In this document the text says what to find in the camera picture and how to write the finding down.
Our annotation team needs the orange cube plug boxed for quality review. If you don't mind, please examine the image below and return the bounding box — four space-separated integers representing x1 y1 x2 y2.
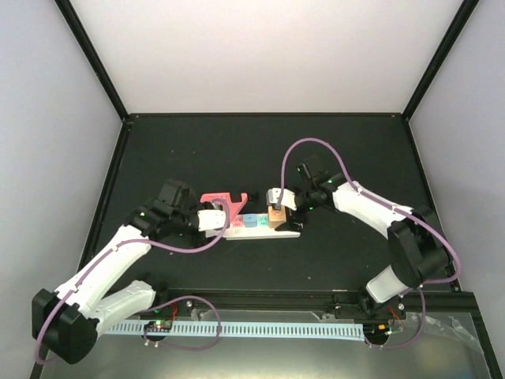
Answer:
267 206 287 229

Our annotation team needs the pink extension socket adapter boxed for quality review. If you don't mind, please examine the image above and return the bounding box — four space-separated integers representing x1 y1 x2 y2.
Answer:
199 191 249 222

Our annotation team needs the white power strip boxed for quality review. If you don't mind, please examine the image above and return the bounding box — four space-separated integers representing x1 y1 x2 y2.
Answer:
223 213 301 241

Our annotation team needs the blue cube plug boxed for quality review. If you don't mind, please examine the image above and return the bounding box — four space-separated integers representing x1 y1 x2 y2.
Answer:
242 214 258 228

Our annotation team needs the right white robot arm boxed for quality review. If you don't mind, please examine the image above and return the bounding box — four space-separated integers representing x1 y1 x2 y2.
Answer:
266 156 452 318

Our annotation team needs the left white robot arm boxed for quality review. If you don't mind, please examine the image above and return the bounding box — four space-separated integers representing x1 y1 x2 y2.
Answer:
32 180 233 365

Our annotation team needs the left circuit board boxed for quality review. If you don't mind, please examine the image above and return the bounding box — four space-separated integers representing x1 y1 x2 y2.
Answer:
144 320 172 332

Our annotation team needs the circuit board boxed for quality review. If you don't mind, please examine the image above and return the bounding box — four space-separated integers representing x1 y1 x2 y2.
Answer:
144 320 172 332
363 324 394 338

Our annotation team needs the right circuit board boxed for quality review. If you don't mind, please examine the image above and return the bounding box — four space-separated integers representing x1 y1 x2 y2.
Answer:
363 324 394 338

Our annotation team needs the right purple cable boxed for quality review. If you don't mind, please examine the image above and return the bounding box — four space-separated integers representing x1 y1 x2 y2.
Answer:
279 137 462 350

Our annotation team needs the light blue slotted cable duct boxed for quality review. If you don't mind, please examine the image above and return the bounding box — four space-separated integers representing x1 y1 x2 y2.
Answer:
106 320 365 342

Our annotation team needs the black aluminium frame rail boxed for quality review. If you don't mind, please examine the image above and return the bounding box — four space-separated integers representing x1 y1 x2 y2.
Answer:
152 288 481 320

